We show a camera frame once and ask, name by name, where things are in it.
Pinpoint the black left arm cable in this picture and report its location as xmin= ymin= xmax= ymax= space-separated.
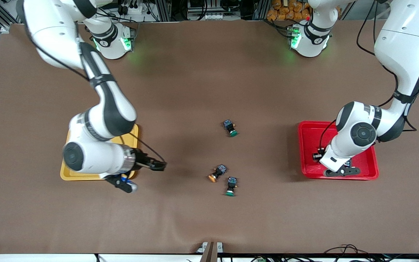
xmin=319 ymin=0 xmax=418 ymax=150

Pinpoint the green push button switch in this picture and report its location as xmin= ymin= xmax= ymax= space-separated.
xmin=223 ymin=119 xmax=239 ymax=138
xmin=225 ymin=176 xmax=239 ymax=197

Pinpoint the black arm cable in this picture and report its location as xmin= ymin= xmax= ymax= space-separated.
xmin=23 ymin=15 xmax=167 ymax=163
xmin=319 ymin=0 xmax=418 ymax=150

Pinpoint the white power strip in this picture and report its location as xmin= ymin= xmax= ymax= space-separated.
xmin=117 ymin=0 xmax=149 ymax=17

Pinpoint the black cable bundle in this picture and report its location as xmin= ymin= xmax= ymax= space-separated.
xmin=324 ymin=244 xmax=419 ymax=262

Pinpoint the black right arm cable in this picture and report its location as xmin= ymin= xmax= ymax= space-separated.
xmin=23 ymin=15 xmax=167 ymax=163

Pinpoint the yellow push button switch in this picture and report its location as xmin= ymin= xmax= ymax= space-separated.
xmin=208 ymin=164 xmax=227 ymax=183

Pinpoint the red plastic tray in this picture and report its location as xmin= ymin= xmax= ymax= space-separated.
xmin=298 ymin=121 xmax=380 ymax=181

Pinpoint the metal table edge bracket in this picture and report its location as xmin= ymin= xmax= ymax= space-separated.
xmin=196 ymin=241 xmax=223 ymax=262

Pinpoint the yellow plastic tray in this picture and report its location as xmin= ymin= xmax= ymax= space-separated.
xmin=60 ymin=124 xmax=139 ymax=181

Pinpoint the bag of orange items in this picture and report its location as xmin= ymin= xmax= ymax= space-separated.
xmin=267 ymin=0 xmax=312 ymax=21

